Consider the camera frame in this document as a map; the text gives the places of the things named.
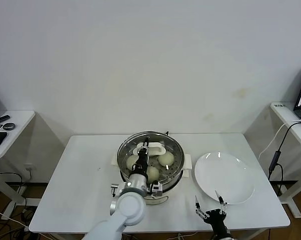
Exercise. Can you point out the white steamed baozi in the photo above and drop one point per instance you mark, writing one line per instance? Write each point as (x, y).
(166, 159)
(153, 172)
(130, 162)

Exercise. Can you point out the white electric cooker pot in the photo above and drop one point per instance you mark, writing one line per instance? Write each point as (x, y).
(188, 163)

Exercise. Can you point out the steel perforated steamer basket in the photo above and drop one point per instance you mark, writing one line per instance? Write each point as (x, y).
(179, 172)

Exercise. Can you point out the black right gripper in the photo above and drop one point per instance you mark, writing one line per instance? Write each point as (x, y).
(216, 220)

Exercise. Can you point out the white wall socket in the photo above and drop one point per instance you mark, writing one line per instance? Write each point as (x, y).
(29, 166)

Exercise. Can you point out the white work table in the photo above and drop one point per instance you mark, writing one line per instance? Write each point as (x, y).
(78, 200)

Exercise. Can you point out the black cooker power plug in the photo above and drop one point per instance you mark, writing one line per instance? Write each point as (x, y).
(167, 132)

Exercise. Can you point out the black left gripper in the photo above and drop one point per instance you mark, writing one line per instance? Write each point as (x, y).
(141, 163)

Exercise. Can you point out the white round plate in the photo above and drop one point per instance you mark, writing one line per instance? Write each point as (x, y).
(223, 175)

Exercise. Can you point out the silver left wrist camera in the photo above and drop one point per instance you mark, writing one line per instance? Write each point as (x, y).
(156, 190)

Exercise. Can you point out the black bar device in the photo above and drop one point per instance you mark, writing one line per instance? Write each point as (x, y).
(1, 119)

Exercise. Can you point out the round glass pot lid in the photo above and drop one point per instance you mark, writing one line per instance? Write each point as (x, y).
(156, 150)

